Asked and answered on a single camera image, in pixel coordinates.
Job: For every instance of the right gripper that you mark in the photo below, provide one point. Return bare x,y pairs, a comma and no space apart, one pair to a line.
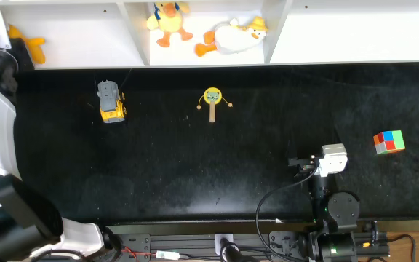
304,163

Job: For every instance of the yellow rubber duck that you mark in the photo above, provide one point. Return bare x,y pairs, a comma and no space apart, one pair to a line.
35,47

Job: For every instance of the white plush duck yellow hat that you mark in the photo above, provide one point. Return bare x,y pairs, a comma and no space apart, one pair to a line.
235,38

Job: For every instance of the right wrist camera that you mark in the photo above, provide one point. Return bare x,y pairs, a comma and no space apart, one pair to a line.
333,160

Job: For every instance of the mounting rail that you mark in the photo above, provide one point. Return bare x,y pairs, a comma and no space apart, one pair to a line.
195,242

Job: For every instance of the white shelf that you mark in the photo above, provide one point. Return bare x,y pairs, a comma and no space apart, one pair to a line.
340,36

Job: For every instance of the grey and yellow toy truck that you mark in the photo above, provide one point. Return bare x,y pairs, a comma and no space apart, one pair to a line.
109,98

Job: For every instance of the many-coloured puzzle cube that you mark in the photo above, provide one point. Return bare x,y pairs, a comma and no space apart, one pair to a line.
389,142

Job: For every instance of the yellow rattle drum toy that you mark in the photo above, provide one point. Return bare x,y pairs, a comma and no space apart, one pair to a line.
212,96

